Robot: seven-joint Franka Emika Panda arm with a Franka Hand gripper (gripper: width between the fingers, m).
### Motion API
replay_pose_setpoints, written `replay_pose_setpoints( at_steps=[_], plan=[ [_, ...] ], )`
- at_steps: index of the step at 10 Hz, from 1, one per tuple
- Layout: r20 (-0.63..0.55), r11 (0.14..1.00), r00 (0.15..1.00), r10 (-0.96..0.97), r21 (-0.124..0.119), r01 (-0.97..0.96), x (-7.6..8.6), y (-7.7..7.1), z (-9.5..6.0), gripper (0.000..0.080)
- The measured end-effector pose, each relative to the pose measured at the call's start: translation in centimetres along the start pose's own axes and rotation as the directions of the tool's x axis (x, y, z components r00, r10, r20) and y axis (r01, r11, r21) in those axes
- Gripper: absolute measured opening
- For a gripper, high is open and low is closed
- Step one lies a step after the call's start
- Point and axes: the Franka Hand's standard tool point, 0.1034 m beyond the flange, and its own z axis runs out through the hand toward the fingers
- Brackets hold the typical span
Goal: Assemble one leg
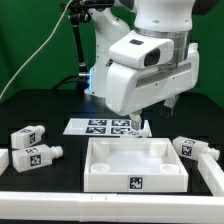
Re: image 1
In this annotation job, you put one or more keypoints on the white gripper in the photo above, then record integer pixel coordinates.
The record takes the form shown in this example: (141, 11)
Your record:
(137, 77)

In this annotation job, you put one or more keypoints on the white square tabletop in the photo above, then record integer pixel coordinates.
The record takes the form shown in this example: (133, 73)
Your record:
(133, 165)

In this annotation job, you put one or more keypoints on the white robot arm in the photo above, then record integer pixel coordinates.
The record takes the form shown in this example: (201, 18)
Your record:
(166, 19)

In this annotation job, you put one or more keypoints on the white left fence block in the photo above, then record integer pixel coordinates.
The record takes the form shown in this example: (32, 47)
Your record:
(4, 160)

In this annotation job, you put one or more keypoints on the white marker base plate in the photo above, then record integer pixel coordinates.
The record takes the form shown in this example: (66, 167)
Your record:
(97, 127)

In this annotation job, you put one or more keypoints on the white right fence rail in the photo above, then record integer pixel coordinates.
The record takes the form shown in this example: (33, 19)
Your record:
(212, 174)

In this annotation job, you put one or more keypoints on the white fence rail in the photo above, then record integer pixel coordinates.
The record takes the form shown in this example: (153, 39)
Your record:
(84, 207)
(212, 174)

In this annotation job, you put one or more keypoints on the white front fence rail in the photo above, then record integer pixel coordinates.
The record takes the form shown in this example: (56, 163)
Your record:
(84, 207)

